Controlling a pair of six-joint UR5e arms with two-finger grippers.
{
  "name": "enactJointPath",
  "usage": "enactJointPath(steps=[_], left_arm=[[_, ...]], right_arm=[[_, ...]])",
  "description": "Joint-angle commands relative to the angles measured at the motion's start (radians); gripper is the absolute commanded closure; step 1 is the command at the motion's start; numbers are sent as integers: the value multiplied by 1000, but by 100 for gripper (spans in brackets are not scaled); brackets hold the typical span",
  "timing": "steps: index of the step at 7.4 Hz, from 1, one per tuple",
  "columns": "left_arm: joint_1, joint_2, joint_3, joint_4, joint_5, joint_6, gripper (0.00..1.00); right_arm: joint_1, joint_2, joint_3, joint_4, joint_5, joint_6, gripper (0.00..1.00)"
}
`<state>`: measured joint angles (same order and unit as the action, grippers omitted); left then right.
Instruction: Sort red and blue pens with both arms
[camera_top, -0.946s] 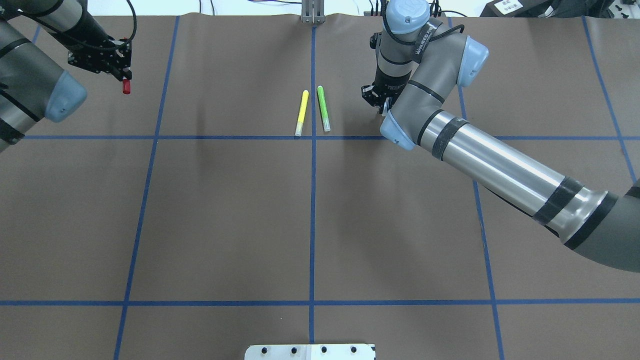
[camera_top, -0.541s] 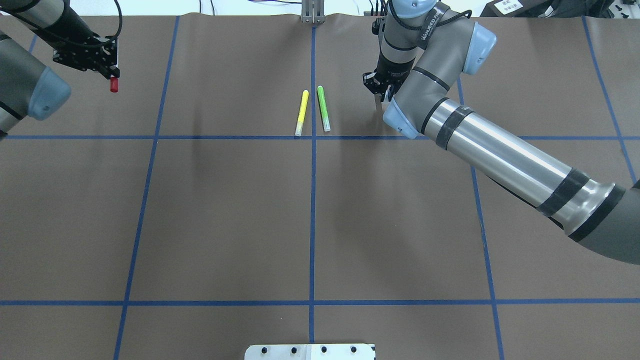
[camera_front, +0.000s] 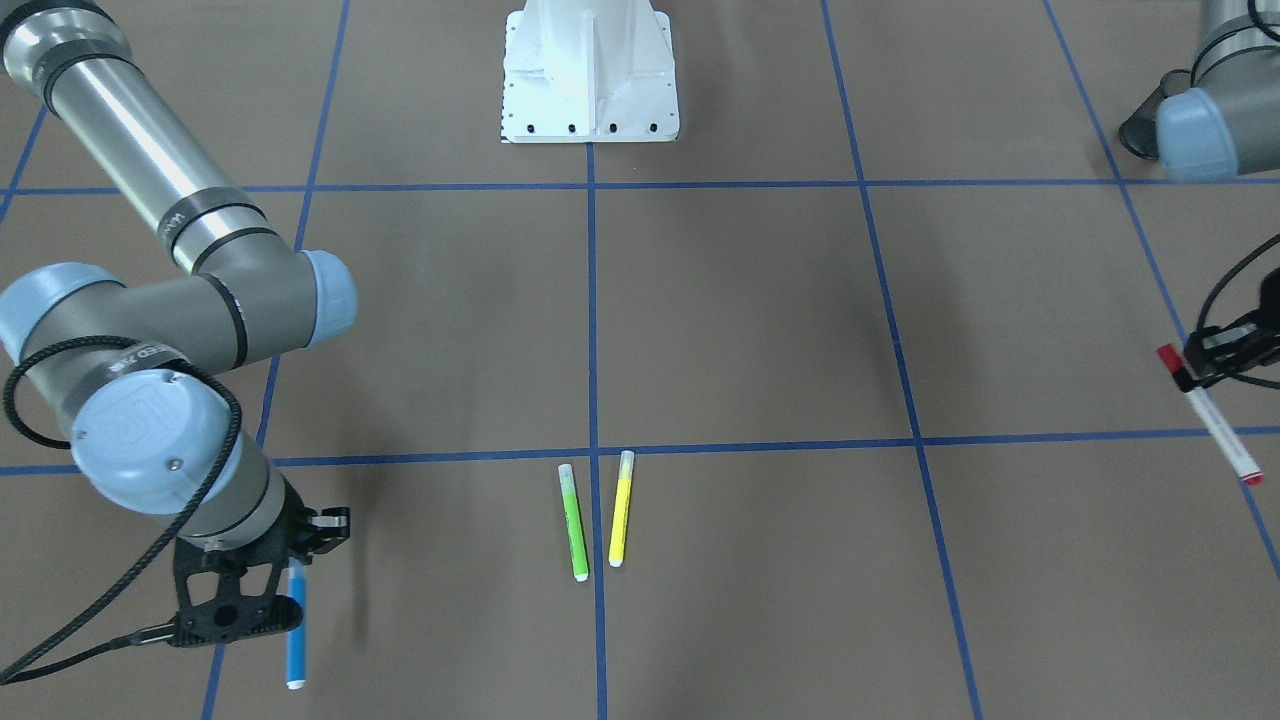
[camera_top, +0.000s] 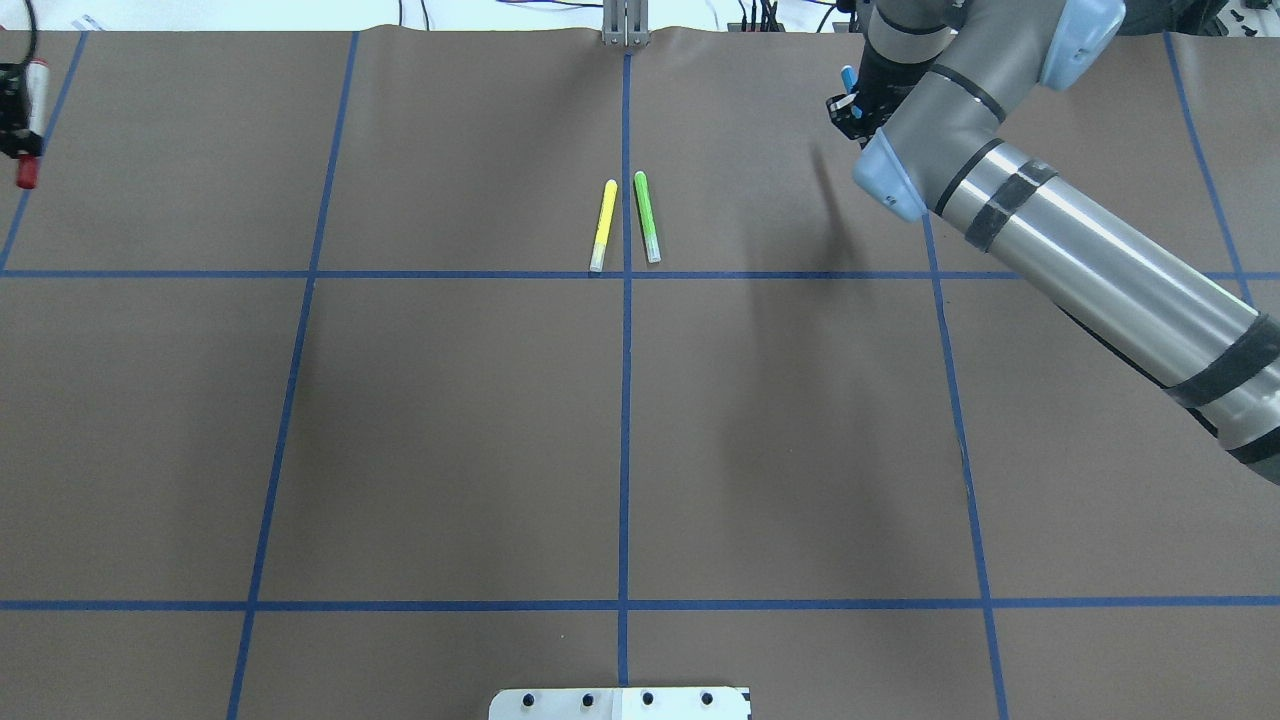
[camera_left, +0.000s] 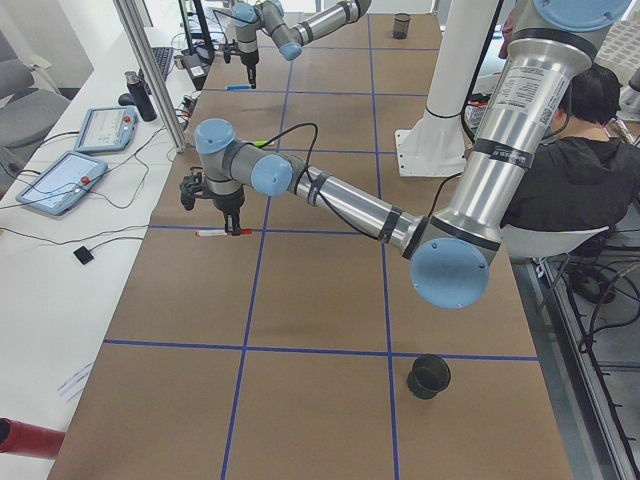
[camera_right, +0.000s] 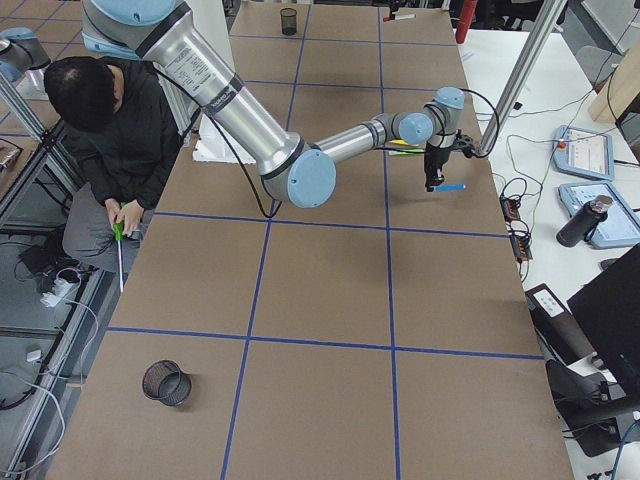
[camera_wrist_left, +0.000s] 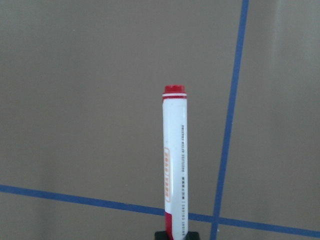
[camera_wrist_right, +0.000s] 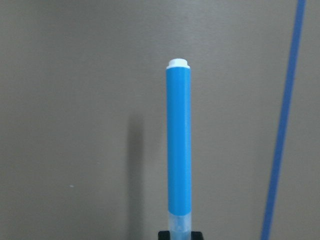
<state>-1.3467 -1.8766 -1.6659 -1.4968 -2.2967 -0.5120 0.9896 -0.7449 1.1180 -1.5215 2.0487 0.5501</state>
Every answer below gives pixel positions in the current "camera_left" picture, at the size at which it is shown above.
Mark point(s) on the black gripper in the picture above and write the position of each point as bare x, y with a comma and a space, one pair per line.
228, 202
248, 59

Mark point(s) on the blue highlighter marker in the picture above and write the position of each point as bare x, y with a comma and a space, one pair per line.
238, 87

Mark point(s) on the red whiteboard marker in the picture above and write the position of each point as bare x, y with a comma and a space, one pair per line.
221, 232

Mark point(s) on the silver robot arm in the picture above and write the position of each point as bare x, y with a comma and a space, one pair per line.
289, 40
509, 168

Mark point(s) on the black keyboard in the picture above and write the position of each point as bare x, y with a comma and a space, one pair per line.
164, 59

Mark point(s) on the black water bottle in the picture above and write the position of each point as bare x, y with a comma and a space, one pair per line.
140, 96

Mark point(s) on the robot teach pendant far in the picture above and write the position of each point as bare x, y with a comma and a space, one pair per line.
106, 130

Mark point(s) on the robot teach pendant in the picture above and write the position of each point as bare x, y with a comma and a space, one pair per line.
106, 130
63, 184

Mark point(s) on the small black puck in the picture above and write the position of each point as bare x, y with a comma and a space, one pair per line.
83, 255

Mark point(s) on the black mesh pen cup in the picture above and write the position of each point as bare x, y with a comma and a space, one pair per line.
429, 375
401, 22

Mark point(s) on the robot teach pendant near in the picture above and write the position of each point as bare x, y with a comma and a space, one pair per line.
63, 184

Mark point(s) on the white chair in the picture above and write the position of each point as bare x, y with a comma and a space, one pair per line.
530, 244

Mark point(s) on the red cylinder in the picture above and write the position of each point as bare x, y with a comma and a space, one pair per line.
24, 439

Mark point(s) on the seated person in black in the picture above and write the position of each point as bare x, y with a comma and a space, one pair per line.
583, 179

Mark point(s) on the aluminium frame post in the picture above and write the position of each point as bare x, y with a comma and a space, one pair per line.
133, 26

